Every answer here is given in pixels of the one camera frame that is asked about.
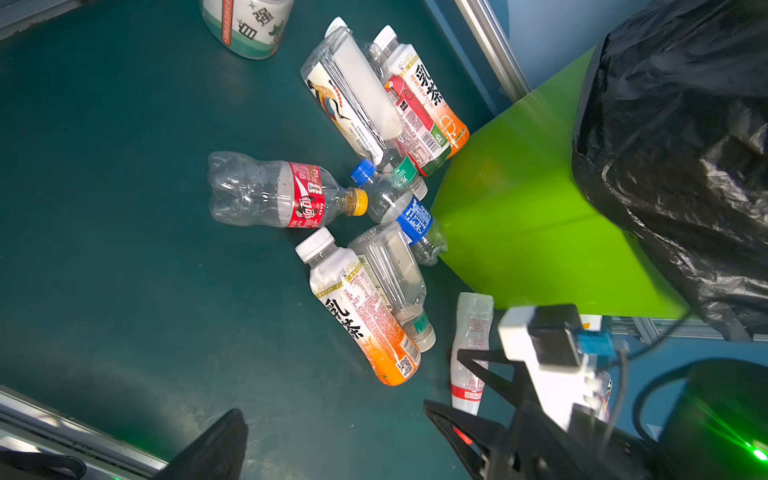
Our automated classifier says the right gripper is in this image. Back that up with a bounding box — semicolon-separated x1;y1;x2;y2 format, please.
423;349;660;479

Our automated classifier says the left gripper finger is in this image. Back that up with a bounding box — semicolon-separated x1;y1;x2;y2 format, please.
153;408;249;480

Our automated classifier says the white bottle red cap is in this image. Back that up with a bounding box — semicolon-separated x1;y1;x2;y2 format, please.
450;292;494;415

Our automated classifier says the clear bottle green neck band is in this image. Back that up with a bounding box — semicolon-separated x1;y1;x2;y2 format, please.
348;222;436;352

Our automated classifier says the orange label white cap bottle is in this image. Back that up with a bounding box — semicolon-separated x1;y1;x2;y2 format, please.
295;227;421;386

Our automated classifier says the blue cap clear water bottle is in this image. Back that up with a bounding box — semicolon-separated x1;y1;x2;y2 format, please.
350;159;448;266

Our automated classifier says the yellow cap red label bottle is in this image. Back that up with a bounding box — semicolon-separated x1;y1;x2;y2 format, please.
208;151;368;229

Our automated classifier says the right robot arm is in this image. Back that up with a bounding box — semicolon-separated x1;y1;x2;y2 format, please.
423;350;767;479

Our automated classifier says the green bin with black liner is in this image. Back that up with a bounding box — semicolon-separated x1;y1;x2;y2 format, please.
432;1;767;341

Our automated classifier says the red green label bottle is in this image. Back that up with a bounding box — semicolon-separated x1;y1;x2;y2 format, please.
384;75;451;177

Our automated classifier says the white orange milk tea bottle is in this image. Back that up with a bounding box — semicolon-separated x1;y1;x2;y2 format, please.
369;25;470;157

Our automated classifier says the clear flat white label bottle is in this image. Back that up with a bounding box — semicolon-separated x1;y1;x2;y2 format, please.
300;17;428;200

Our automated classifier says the rear aluminium crossbar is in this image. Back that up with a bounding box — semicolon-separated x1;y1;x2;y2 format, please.
454;0;530;103

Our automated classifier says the round tin with printed lid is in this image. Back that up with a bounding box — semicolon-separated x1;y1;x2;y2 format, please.
198;0;294;60

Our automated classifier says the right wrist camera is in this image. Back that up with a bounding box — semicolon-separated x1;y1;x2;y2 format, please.
498;304;613;429

